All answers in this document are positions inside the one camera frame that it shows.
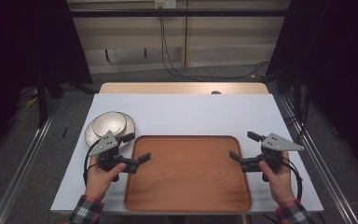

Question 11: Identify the white board mat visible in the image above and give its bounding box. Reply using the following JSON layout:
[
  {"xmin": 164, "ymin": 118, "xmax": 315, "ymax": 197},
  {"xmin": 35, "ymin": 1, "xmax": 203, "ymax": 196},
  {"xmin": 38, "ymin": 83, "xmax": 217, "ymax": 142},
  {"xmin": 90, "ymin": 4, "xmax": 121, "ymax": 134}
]
[{"xmin": 49, "ymin": 92, "xmax": 324, "ymax": 216}]

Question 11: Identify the black metal stand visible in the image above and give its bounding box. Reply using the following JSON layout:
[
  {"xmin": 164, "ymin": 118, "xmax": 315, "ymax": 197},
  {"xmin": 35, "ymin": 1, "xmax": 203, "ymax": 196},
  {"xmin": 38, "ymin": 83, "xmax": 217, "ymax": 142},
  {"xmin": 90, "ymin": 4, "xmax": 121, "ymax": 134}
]
[
  {"xmin": 293, "ymin": 66, "xmax": 303, "ymax": 117},
  {"xmin": 36, "ymin": 74, "xmax": 49, "ymax": 128}
]

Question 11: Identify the aluminium floor rail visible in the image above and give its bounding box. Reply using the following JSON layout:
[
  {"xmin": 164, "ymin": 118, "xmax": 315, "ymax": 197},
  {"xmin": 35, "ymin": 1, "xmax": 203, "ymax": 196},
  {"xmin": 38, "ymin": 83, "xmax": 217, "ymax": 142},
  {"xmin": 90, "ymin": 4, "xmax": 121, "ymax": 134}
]
[
  {"xmin": 0, "ymin": 98, "xmax": 61, "ymax": 224},
  {"xmin": 280, "ymin": 95, "xmax": 358, "ymax": 224}
]

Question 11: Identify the yellow floor cable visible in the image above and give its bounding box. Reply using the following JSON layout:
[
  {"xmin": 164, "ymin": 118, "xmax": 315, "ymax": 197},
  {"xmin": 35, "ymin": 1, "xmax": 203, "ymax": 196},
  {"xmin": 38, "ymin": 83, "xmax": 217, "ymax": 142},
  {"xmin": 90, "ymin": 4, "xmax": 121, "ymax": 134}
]
[{"xmin": 25, "ymin": 95, "xmax": 40, "ymax": 108}]

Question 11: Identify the white wall power outlet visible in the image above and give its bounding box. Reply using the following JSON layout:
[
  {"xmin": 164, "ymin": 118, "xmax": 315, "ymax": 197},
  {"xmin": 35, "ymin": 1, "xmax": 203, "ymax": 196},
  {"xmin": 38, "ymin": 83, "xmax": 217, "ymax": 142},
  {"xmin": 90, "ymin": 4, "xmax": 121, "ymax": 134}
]
[{"xmin": 154, "ymin": 0, "xmax": 178, "ymax": 9}]

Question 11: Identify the person's left hand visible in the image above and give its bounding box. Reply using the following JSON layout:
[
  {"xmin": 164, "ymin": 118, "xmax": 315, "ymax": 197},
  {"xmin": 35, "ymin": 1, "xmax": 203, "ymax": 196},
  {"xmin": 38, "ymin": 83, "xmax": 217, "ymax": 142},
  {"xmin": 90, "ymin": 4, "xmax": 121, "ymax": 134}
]
[{"xmin": 84, "ymin": 155, "xmax": 128, "ymax": 202}]

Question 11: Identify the black floor cable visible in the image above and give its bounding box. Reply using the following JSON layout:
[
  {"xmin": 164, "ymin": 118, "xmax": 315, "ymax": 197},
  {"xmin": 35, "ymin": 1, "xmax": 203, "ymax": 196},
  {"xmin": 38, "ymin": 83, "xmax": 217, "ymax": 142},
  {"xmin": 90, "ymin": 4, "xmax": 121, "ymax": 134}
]
[{"xmin": 286, "ymin": 114, "xmax": 310, "ymax": 145}]

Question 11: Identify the person's right hand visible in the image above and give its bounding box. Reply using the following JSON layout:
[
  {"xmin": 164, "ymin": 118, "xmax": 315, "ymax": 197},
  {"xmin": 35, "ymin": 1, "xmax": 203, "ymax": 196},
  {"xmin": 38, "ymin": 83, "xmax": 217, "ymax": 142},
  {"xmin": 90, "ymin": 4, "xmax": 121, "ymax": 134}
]
[{"xmin": 258, "ymin": 151, "xmax": 296, "ymax": 207}]

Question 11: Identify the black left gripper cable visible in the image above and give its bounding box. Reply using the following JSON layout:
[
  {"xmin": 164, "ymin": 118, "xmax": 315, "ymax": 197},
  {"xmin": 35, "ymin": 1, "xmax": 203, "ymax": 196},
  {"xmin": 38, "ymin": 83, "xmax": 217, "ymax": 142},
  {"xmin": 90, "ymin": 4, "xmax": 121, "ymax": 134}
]
[{"xmin": 82, "ymin": 139, "xmax": 103, "ymax": 188}]

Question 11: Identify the black horizontal metal bar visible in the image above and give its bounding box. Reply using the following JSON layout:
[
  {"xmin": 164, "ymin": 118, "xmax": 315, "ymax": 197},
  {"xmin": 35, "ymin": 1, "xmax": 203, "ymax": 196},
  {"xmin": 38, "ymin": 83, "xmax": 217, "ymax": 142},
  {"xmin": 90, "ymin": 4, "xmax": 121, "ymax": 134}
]
[{"xmin": 69, "ymin": 8, "xmax": 291, "ymax": 19}]

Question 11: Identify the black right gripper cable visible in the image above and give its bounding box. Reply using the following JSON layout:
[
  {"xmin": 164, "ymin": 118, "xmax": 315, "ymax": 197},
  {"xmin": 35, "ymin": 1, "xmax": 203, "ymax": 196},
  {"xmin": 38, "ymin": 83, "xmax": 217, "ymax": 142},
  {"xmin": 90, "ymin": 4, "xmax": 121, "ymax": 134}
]
[{"xmin": 282, "ymin": 156, "xmax": 304, "ymax": 202}]

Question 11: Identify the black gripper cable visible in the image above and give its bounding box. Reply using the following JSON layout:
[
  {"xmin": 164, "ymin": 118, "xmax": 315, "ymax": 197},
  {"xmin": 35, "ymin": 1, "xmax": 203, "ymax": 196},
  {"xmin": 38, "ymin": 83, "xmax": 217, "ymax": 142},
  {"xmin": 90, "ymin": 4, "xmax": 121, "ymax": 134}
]
[
  {"xmin": 282, "ymin": 156, "xmax": 304, "ymax": 202},
  {"xmin": 82, "ymin": 139, "xmax": 103, "ymax": 188}
]

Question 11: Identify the black curtain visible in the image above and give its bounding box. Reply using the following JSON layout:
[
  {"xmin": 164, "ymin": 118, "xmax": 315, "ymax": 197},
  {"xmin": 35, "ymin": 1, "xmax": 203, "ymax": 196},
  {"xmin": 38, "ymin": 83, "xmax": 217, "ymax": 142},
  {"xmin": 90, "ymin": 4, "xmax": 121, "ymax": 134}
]
[
  {"xmin": 266, "ymin": 0, "xmax": 358, "ymax": 180},
  {"xmin": 0, "ymin": 0, "xmax": 93, "ymax": 162}
]

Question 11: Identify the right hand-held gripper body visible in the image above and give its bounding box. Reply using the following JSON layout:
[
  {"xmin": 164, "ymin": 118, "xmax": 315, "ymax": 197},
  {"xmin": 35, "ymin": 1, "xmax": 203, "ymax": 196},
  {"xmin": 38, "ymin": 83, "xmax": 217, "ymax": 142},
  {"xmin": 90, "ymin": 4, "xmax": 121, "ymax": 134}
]
[{"xmin": 240, "ymin": 133, "xmax": 306, "ymax": 174}]

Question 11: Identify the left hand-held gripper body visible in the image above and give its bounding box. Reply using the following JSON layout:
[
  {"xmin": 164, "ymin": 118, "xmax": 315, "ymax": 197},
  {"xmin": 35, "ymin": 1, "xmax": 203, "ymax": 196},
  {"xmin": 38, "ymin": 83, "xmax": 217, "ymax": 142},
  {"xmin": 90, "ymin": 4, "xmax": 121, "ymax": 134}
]
[{"xmin": 88, "ymin": 130, "xmax": 140, "ymax": 175}]

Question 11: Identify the brown wooden tray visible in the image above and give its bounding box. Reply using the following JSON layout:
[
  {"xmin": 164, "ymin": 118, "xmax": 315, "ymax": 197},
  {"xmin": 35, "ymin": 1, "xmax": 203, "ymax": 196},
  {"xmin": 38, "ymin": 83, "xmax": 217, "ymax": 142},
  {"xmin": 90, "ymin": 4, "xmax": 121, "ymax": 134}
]
[{"xmin": 124, "ymin": 134, "xmax": 253, "ymax": 214}]

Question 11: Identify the black wall cable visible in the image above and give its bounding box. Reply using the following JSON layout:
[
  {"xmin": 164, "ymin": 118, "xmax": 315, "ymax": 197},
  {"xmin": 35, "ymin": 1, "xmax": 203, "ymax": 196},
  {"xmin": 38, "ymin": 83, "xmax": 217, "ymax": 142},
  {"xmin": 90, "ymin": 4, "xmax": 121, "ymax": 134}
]
[
  {"xmin": 158, "ymin": 15, "xmax": 270, "ymax": 80},
  {"xmin": 159, "ymin": 15, "xmax": 270, "ymax": 78}
]

